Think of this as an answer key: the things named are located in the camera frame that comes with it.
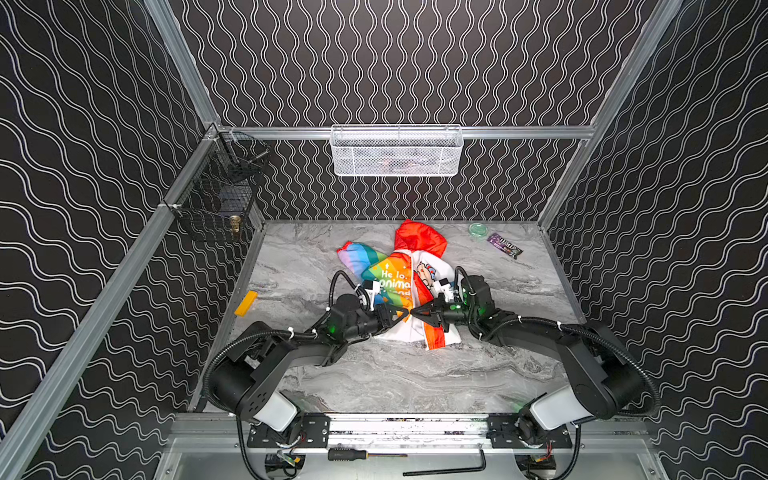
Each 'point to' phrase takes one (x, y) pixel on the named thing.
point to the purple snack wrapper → (505, 245)
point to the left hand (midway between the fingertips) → (417, 317)
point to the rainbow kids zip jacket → (407, 277)
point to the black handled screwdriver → (347, 454)
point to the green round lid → (478, 230)
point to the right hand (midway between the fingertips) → (412, 313)
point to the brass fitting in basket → (235, 221)
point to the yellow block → (246, 303)
